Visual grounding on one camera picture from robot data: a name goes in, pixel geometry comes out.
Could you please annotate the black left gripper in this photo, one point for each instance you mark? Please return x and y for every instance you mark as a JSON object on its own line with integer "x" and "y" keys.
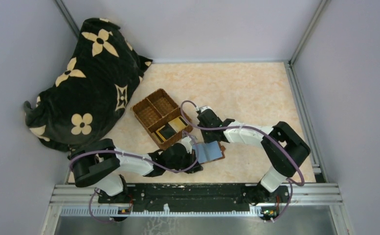
{"x": 191, "y": 157}

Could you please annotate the brown woven divided basket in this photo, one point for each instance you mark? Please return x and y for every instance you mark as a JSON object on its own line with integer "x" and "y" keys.
{"x": 155, "y": 111}

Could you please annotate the brown leather card holder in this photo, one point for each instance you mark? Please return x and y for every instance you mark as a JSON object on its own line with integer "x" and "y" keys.
{"x": 209, "y": 152}

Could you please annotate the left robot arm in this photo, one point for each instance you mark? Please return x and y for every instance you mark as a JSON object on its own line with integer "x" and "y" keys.
{"x": 97, "y": 164}

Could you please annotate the black card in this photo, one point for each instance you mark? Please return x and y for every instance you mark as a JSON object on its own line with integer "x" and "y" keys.
{"x": 167, "y": 132}

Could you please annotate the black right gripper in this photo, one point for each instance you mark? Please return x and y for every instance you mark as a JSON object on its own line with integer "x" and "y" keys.
{"x": 206, "y": 138}

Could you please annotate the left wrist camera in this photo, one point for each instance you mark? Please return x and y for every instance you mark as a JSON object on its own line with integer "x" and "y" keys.
{"x": 188, "y": 143}

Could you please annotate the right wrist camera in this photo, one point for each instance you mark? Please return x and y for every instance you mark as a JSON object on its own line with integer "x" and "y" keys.
{"x": 202, "y": 109}

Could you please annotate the gold card in holder sleeve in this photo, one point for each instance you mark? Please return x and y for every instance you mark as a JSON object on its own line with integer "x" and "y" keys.
{"x": 159, "y": 136}

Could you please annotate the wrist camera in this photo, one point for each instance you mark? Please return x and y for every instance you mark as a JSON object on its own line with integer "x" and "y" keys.
{"x": 202, "y": 109}
{"x": 188, "y": 143}

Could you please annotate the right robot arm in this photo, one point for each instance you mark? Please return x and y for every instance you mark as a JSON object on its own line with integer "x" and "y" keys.
{"x": 285, "y": 149}

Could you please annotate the yellow card in basket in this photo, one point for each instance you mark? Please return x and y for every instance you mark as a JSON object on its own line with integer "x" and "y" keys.
{"x": 178, "y": 124}

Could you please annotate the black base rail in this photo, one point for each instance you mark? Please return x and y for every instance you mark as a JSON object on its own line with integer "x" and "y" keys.
{"x": 199, "y": 200}

